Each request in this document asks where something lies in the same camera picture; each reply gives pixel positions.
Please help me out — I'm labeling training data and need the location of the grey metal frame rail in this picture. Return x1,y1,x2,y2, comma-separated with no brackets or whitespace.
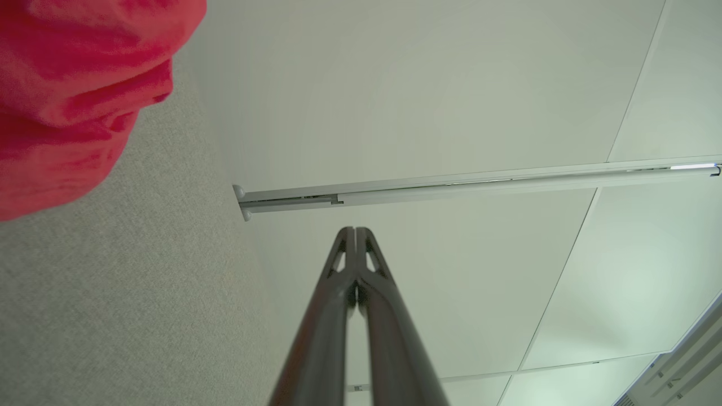
612,293,722,406

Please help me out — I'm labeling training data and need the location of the grey aluminium partition post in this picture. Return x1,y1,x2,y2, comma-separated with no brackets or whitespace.
232,155,722,222

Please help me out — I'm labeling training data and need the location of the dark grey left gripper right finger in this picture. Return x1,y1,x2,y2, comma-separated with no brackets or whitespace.
356,227,450,406

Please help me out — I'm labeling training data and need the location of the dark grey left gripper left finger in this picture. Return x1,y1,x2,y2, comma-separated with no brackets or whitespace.
270,227,356,406

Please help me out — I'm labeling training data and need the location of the grey fabric sofa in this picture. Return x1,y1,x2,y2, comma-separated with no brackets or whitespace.
0,54,294,406

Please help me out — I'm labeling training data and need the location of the red and white garment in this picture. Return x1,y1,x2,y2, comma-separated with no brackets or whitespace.
0,0,208,222

